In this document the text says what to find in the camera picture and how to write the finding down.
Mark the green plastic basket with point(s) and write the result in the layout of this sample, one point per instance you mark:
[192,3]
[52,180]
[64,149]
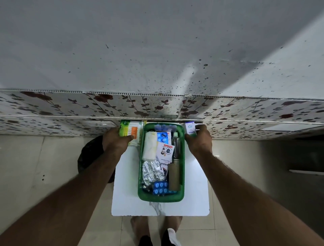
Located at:
[141,192]

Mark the person's right hand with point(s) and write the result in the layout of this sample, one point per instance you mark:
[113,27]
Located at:
[201,142]

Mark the person's left foot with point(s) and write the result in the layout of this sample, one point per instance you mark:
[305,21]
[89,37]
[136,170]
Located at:
[139,229]

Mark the white red-print medicine box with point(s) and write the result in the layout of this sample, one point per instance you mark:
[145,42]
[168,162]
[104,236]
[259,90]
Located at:
[165,151]

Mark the clear plastic packet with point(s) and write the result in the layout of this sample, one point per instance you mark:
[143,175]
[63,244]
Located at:
[165,127]

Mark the person's left thumb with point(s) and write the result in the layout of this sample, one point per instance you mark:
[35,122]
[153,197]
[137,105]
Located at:
[127,140]

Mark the person's right foot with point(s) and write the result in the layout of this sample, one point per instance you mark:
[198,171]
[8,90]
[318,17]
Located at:
[172,224]

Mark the floral patterned counter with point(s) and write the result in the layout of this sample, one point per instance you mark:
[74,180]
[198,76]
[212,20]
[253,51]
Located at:
[162,76]

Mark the dark slim bottle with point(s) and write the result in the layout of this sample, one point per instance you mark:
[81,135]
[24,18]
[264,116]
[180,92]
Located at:
[176,145]

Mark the person's left hand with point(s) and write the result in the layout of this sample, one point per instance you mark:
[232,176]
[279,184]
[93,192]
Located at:
[114,142]

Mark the small white medicine box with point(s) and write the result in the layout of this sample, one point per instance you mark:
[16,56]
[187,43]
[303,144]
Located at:
[190,127]

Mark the black plastic bag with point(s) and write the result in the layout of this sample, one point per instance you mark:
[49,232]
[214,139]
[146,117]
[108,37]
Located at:
[89,154]

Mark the white gauze roll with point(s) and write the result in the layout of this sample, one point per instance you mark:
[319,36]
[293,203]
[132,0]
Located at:
[149,145]

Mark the brown cardboard tube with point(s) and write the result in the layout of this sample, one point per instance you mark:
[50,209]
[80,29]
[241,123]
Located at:
[174,177]

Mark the person's foot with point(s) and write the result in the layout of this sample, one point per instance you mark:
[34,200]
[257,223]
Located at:
[139,229]
[172,224]

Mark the white bar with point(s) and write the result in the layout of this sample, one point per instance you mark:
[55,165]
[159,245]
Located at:
[306,172]

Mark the person's right forearm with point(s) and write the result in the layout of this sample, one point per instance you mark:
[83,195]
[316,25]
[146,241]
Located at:
[253,202]

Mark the blue round-pill blister pack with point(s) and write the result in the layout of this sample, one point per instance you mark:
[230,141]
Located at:
[162,137]

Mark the person's left forearm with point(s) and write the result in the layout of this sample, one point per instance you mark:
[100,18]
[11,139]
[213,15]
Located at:
[65,197]

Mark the blue oval-pill blister pack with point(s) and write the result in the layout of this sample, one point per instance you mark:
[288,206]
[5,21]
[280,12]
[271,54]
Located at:
[160,188]

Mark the person's right thumb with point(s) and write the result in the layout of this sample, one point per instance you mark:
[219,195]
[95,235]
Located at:
[189,138]

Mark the green cotton swab pack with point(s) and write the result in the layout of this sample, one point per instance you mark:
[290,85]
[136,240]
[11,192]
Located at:
[134,130]

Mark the silver foil blister strips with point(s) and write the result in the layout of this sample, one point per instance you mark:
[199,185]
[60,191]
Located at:
[151,171]

